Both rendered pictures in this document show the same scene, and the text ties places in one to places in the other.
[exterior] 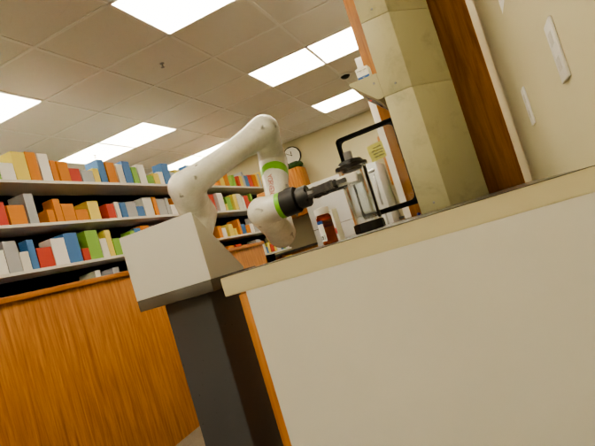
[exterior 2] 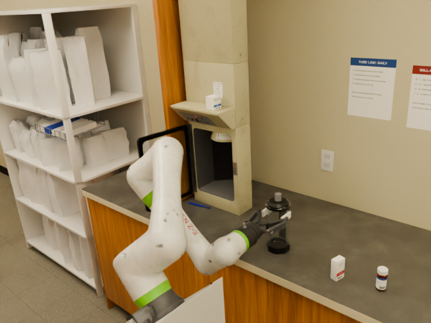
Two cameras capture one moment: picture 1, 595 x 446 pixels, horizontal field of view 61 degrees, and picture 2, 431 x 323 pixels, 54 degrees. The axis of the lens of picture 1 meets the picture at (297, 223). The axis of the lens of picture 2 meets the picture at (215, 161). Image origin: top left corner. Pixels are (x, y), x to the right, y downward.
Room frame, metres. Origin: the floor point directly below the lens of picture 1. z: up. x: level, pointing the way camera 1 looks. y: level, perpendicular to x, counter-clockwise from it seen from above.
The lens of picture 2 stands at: (1.27, 1.36, 2.01)
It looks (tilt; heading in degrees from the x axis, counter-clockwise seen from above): 22 degrees down; 292
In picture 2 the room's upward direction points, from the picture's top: 4 degrees counter-clockwise
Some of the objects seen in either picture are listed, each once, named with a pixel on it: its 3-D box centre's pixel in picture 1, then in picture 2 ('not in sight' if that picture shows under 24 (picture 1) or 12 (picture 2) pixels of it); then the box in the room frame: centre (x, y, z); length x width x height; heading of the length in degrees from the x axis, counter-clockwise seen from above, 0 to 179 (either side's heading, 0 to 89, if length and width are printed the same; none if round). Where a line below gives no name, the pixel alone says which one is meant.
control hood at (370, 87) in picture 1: (374, 97); (202, 116); (2.07, -0.46, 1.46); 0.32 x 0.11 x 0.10; 160
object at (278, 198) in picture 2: (350, 161); (278, 200); (1.64, -0.22, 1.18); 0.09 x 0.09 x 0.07
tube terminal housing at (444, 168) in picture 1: (427, 112); (227, 132); (2.00, -0.63, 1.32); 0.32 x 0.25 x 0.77; 160
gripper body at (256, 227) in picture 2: (311, 194); (255, 229); (1.70, -0.07, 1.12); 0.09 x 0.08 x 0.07; 69
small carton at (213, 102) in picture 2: (364, 75); (213, 102); (1.99, -0.43, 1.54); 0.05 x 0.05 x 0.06; 65
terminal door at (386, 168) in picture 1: (377, 170); (167, 168); (2.26, -0.42, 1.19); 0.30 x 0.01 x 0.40; 62
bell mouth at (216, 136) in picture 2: not in sight; (227, 131); (1.99, -0.60, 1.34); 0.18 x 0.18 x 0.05
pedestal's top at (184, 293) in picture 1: (200, 288); not in sight; (1.86, 0.41, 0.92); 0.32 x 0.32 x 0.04; 67
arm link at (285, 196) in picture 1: (291, 200); (244, 236); (1.72, 0.00, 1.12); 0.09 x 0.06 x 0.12; 159
